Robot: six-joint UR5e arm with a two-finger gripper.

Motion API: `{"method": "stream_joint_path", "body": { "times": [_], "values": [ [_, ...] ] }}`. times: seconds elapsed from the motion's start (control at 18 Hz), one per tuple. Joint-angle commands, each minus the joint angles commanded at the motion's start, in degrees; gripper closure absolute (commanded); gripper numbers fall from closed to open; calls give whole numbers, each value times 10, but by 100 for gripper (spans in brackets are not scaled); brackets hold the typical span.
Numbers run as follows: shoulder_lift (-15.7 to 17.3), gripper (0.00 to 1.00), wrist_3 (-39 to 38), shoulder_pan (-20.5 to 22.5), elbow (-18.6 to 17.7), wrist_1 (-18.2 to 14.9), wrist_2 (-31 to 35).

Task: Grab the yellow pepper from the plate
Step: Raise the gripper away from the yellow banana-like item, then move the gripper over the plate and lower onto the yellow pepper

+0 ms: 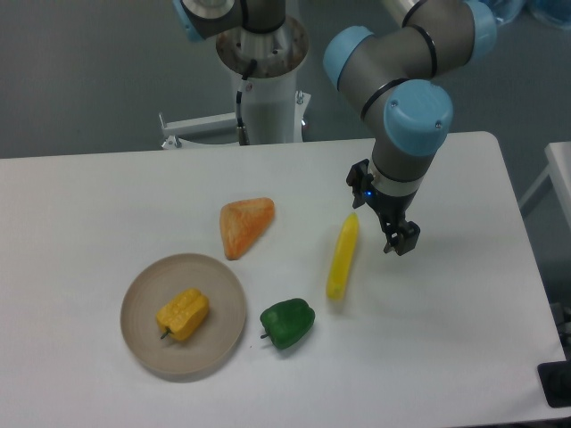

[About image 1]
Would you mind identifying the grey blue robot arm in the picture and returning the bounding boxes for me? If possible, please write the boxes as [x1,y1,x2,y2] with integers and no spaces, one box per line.
[174,1,497,255]

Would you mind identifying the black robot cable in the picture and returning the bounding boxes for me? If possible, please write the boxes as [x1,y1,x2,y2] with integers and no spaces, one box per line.
[235,58,258,146]

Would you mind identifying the blue plastic bags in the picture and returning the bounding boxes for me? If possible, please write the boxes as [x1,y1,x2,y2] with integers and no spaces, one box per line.
[484,0,570,30]

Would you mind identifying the yellow corn cob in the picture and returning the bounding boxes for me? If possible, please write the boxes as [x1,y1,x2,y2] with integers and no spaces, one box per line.
[326,213,360,300]

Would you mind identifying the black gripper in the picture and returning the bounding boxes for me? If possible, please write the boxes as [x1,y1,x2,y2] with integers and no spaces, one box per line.
[346,160,420,256]

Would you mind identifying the black device at edge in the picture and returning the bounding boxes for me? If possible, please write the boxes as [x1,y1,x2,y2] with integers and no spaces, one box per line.
[537,360,570,408]

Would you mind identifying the beige round plate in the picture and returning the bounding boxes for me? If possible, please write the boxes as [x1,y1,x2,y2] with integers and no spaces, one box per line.
[120,253,246,382]

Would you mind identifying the orange triangular bread slice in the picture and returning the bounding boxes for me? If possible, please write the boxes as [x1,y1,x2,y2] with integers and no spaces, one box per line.
[219,197,275,260]

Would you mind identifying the yellow bell pepper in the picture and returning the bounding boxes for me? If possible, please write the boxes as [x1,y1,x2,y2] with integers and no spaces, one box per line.
[155,288,210,342]

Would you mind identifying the white side table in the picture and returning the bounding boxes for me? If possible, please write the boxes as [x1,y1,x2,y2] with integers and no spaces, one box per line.
[518,141,570,215]

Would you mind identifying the green bell pepper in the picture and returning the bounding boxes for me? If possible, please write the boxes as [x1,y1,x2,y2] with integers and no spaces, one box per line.
[260,298,316,350]

